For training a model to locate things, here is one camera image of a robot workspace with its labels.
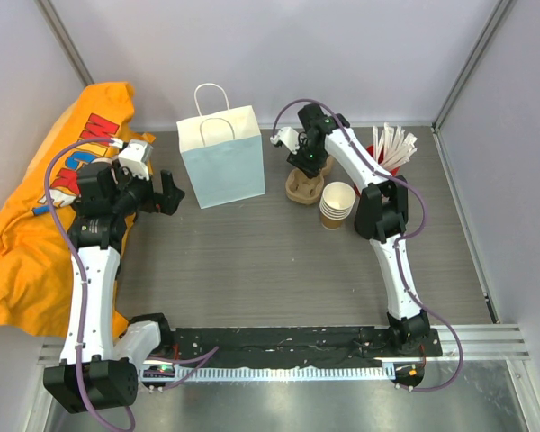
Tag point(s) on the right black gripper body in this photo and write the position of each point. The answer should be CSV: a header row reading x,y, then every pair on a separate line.
x,y
309,159

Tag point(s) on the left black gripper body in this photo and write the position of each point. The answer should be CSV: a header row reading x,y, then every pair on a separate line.
x,y
138,194

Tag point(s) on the brown pulp cup carrier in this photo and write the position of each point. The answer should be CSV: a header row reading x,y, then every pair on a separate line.
x,y
303,190

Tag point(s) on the stack of paper cups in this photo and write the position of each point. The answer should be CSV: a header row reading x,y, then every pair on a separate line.
x,y
336,204

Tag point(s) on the white blue paper bag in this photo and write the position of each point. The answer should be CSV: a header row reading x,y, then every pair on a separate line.
x,y
222,154

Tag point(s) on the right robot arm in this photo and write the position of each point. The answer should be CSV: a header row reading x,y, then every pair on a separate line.
x,y
381,216

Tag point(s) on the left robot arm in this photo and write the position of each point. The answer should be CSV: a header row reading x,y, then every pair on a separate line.
x,y
98,367

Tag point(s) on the stacked pulp cup carriers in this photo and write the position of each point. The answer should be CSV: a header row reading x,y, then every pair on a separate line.
x,y
327,167

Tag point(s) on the wrapped white straws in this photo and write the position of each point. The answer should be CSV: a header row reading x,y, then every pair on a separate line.
x,y
393,146

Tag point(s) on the red straw holder cup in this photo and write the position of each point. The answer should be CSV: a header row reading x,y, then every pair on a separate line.
x,y
393,171

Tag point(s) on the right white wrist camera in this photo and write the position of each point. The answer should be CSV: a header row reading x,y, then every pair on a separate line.
x,y
288,137

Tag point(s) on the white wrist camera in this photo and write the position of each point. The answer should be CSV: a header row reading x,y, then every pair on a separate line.
x,y
134,155
288,137

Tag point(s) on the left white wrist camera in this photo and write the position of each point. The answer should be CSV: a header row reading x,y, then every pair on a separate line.
x,y
134,155

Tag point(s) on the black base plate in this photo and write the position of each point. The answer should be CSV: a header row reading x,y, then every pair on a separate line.
x,y
290,347

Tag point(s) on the white slotted cable duct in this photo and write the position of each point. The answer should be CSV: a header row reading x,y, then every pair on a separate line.
x,y
297,374

